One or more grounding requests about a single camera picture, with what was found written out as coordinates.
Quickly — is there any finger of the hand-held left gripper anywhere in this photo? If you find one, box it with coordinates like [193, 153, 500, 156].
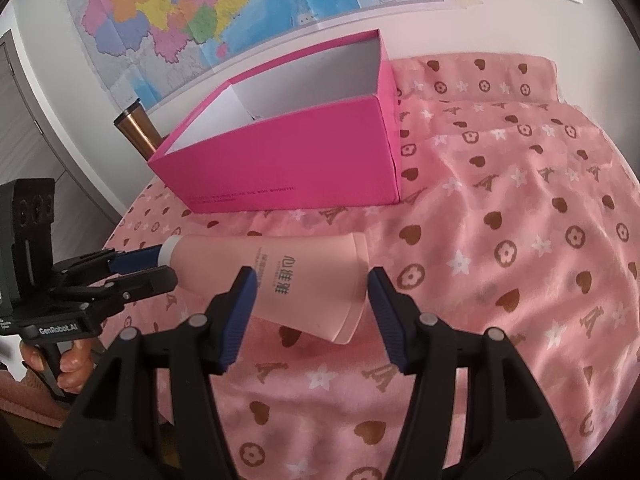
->
[89, 266, 178, 307]
[52, 243, 163, 286]

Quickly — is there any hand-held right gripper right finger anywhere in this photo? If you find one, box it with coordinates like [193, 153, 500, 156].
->
[367, 267, 576, 480]

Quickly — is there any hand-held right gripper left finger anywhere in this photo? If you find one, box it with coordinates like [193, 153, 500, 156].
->
[47, 266, 259, 480]

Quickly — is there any large pink tube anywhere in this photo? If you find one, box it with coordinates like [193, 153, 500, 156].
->
[157, 232, 371, 345]

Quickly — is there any pink cardboard box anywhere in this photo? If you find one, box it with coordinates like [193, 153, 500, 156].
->
[147, 29, 402, 214]

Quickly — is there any person's left forearm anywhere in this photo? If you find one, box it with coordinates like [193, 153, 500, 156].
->
[0, 375, 71, 428]

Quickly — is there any person's left hand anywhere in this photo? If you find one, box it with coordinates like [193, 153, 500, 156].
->
[20, 337, 96, 396]

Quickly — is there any copper tumbler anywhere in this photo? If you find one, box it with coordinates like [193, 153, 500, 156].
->
[113, 99, 163, 161]

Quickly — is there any pink printed blanket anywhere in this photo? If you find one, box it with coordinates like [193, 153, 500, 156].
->
[102, 55, 640, 480]

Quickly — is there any grey door frame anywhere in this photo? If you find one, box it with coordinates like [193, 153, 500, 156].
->
[0, 30, 123, 221]

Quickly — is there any colourful wall map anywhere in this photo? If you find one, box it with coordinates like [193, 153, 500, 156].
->
[67, 0, 456, 106]

